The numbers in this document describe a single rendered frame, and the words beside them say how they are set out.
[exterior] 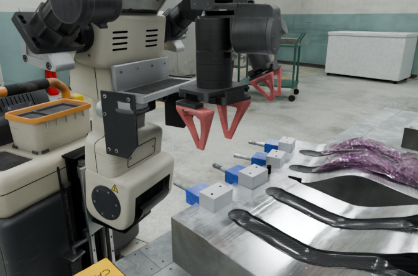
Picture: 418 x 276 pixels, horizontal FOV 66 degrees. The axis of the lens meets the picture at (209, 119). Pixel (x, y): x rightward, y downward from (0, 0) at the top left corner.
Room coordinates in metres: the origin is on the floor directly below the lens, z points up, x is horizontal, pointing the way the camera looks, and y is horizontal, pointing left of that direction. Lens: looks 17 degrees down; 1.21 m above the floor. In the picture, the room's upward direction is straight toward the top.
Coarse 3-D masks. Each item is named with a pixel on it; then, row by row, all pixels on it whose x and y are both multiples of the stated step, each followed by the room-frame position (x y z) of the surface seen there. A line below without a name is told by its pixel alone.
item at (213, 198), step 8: (176, 184) 0.57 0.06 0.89; (184, 184) 0.57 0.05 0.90; (200, 184) 0.55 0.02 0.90; (216, 184) 0.53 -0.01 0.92; (192, 192) 0.52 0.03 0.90; (200, 192) 0.50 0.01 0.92; (208, 192) 0.50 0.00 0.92; (216, 192) 0.50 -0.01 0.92; (224, 192) 0.50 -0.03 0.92; (232, 192) 0.51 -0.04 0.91; (192, 200) 0.52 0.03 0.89; (200, 200) 0.50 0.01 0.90; (208, 200) 0.48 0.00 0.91; (216, 200) 0.48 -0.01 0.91; (224, 200) 0.50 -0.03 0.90; (232, 200) 0.51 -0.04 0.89; (208, 208) 0.48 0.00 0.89; (216, 208) 0.48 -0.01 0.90
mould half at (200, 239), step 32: (256, 192) 0.55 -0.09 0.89; (320, 192) 0.55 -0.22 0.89; (192, 224) 0.44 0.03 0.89; (224, 224) 0.44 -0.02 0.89; (288, 224) 0.45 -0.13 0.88; (320, 224) 0.45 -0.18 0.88; (192, 256) 0.43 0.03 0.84; (224, 256) 0.38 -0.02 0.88; (256, 256) 0.38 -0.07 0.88; (288, 256) 0.38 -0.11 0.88
